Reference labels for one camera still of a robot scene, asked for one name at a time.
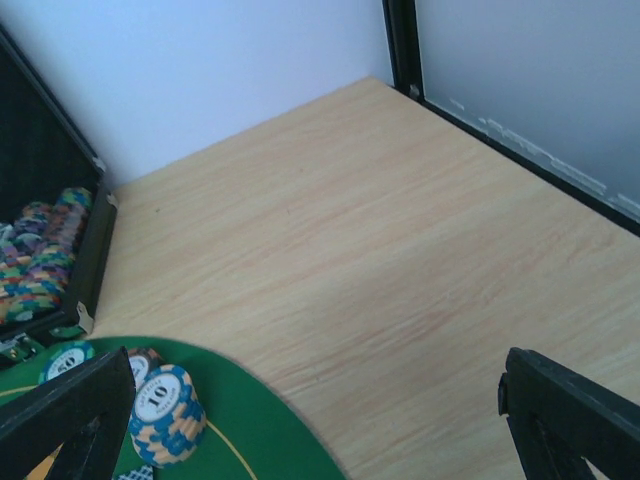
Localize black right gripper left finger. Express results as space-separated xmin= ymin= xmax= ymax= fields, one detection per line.
xmin=1 ymin=347 xmax=135 ymax=479

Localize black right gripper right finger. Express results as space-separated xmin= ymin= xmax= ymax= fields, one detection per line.
xmin=497 ymin=348 xmax=639 ymax=479

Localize teal chip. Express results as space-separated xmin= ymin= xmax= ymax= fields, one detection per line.
xmin=38 ymin=340 xmax=96 ymax=385

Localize red chip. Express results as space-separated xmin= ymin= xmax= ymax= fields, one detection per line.
xmin=128 ymin=347 xmax=164 ymax=388

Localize grey chips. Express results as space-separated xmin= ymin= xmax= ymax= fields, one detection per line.
xmin=128 ymin=364 xmax=206 ymax=468

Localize chip row in case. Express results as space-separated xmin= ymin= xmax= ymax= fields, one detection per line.
xmin=1 ymin=201 xmax=53 ymax=307
xmin=7 ymin=187 xmax=93 ymax=322

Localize round green poker mat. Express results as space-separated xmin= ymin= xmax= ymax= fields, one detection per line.
xmin=0 ymin=334 xmax=349 ymax=480

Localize black poker chip case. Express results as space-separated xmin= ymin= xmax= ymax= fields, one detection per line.
xmin=1 ymin=29 xmax=118 ymax=368

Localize black aluminium frame post right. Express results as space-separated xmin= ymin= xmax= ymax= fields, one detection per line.
xmin=383 ymin=1 xmax=639 ymax=232

